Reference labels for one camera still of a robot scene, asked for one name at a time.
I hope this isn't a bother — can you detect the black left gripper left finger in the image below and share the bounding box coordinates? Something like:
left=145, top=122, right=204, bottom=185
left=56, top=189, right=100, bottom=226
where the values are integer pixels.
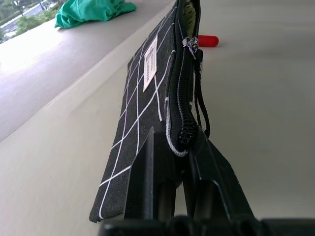
left=124, top=126, right=183, bottom=220

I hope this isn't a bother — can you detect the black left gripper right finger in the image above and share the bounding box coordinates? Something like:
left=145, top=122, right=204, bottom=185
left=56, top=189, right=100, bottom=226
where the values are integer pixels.
left=182, top=134, right=256, bottom=221

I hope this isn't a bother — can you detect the black white grid zipper pouch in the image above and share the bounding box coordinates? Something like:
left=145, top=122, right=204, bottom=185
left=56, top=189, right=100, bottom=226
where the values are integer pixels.
left=89, top=0, right=211, bottom=223

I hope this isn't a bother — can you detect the red marker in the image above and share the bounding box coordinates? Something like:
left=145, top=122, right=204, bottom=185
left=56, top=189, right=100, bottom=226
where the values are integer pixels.
left=197, top=34, right=220, bottom=48

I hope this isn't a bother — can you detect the green cloth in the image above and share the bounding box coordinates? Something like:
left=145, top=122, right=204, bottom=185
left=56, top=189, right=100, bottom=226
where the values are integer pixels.
left=54, top=0, right=137, bottom=29

